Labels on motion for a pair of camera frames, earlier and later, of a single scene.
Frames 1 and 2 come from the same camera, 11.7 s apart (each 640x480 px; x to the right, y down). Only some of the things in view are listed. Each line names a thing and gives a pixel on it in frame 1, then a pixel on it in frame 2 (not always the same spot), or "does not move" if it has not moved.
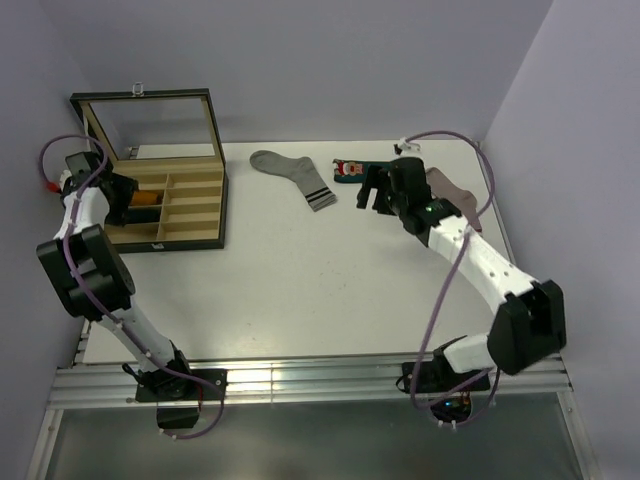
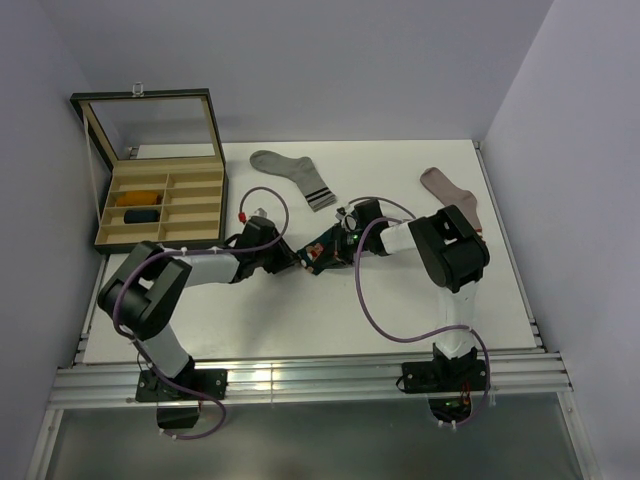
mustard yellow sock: (143, 198) does not move
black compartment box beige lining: (168, 141) does not move
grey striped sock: (300, 169) does not move
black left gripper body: (123, 189) to (273, 258)
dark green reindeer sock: (352, 171) to (319, 254)
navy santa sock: (144, 214) does not move
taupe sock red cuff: (463, 200) does not move
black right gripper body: (395, 201) to (351, 242)
